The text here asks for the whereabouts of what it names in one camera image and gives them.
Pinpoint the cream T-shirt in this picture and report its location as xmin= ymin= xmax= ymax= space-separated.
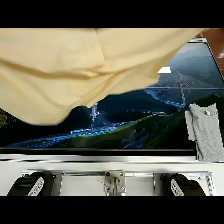
xmin=0 ymin=28 xmax=205 ymax=127

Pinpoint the grey garment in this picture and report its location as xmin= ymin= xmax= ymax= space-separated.
xmin=184 ymin=102 xmax=224 ymax=163

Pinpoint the silver frame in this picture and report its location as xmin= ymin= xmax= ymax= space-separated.
xmin=0 ymin=153 xmax=224 ymax=197

